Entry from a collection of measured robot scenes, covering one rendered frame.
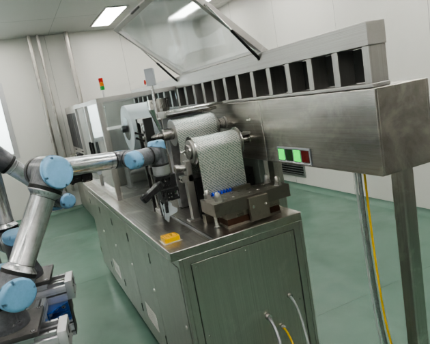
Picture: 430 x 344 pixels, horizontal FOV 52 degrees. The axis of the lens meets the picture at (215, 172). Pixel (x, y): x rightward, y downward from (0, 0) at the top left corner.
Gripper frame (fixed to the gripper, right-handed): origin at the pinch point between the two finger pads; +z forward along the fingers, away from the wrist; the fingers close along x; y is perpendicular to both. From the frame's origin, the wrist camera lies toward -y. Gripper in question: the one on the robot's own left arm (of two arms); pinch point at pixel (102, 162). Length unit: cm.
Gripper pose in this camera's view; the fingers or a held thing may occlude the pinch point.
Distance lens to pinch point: 252.8
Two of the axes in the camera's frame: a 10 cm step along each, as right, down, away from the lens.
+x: 6.7, 1.6, -7.2
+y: 0.8, 9.6, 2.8
